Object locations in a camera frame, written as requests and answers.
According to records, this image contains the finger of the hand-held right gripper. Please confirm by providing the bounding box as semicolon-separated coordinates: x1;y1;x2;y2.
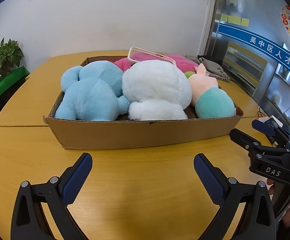
230;129;262;153
252;119;290;142

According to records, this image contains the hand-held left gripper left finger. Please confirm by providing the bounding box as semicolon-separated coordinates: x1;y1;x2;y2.
10;152;93;240

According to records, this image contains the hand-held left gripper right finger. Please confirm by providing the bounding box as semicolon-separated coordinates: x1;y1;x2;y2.
193;153;277;240

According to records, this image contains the pink plush pig teal shirt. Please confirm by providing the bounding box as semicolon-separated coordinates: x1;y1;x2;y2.
184;64;244;118

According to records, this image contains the brown cardboard box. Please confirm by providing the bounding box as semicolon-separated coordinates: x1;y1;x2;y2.
43;56;244;150

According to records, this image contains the light blue plush bear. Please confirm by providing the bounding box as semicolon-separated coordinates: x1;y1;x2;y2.
54;61;130;121

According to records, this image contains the white plush toy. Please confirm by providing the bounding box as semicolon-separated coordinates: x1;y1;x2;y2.
121;60;192;121

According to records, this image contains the cream phone case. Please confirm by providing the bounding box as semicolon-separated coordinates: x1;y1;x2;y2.
127;47;177;67

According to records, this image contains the yellow wooden desktop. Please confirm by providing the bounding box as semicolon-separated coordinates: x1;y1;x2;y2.
0;51;285;240

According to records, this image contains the small white box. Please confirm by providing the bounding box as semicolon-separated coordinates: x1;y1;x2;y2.
267;115;283;128

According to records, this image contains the grey printed cloth bag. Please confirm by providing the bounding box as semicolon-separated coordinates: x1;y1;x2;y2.
200;57;235;83

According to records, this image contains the blue banner strip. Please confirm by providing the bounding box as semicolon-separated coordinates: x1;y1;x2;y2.
218;22;290;80

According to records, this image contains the magenta plush bear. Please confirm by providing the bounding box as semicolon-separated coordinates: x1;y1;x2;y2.
114;54;200;73

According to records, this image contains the beige cloth bag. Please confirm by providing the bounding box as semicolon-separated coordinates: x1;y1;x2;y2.
185;54;203;65

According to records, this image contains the green tablecloth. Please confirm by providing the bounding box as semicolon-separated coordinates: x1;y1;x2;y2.
0;66;31;113

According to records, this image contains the large potted green plant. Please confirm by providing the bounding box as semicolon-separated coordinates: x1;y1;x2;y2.
0;37;24;87

